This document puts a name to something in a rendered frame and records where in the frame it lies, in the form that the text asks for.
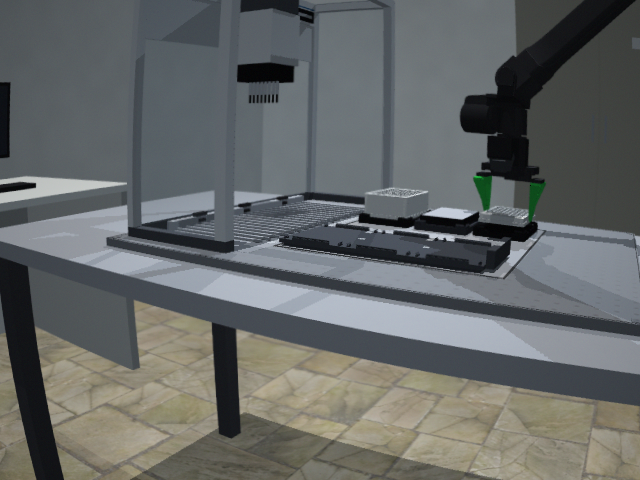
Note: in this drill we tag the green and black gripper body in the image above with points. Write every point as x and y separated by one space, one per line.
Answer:
517 173

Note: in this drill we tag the white deep-well block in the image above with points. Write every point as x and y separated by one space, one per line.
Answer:
393 203

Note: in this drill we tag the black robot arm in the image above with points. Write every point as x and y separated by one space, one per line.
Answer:
538 62

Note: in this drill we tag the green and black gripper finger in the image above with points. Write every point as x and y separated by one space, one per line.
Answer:
534 193
483 185

